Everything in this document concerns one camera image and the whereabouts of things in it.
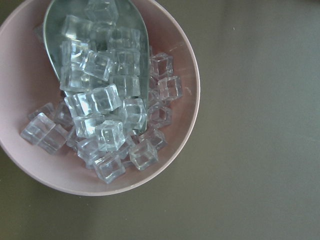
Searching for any clear ice cubes pile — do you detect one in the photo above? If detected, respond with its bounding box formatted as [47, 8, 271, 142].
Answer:
[20, 0, 180, 183]

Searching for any pink bowl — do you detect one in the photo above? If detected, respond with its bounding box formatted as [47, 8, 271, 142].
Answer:
[0, 0, 200, 196]

